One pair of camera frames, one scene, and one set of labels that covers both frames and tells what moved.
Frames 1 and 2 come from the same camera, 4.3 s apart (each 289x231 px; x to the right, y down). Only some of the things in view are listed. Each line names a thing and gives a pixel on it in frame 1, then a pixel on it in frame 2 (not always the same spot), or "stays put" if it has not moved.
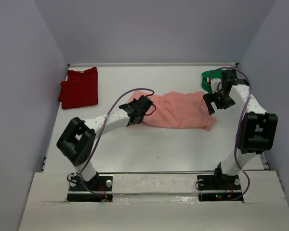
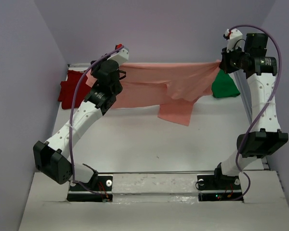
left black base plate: x=98 y=189 stays put
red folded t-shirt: x=80 y=89 stays put
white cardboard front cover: x=156 y=202 stays put
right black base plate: x=218 y=187 stays put
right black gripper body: x=222 y=100 to x=234 y=60
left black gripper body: x=129 y=104 to x=93 y=72
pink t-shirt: x=184 y=109 to x=174 y=88
